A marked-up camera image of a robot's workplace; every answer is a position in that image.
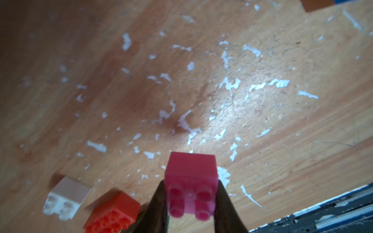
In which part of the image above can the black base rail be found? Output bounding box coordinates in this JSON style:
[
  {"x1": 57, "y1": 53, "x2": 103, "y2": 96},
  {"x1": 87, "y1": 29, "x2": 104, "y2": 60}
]
[{"x1": 250, "y1": 184, "x2": 373, "y2": 233}]

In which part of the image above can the white lego brick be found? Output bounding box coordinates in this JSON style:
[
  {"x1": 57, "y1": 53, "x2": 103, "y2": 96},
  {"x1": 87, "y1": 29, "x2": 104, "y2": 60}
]
[{"x1": 43, "y1": 176, "x2": 91, "y2": 221}]

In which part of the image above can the red lego brick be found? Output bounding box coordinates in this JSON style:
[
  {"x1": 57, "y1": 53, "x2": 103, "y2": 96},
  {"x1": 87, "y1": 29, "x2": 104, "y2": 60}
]
[{"x1": 83, "y1": 192, "x2": 141, "y2": 233}]

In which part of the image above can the blue lego brick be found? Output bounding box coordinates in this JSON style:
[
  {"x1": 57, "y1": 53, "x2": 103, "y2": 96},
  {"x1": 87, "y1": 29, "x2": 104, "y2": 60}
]
[{"x1": 334, "y1": 0, "x2": 353, "y2": 4}]

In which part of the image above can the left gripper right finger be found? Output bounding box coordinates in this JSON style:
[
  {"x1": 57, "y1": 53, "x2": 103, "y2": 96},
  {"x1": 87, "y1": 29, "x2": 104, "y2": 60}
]
[{"x1": 214, "y1": 180, "x2": 248, "y2": 233}]

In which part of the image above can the brown lego brick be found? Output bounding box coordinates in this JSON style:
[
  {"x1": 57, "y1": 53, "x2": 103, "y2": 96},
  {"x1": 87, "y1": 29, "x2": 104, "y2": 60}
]
[{"x1": 300, "y1": 0, "x2": 335, "y2": 13}]

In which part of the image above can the pink lego brick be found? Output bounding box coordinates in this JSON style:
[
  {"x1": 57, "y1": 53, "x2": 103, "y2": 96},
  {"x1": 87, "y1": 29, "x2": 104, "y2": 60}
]
[{"x1": 164, "y1": 151, "x2": 219, "y2": 221}]

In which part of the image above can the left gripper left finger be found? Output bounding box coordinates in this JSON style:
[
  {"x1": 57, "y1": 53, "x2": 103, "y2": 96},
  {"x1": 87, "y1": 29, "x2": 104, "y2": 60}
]
[{"x1": 122, "y1": 180, "x2": 169, "y2": 233}]

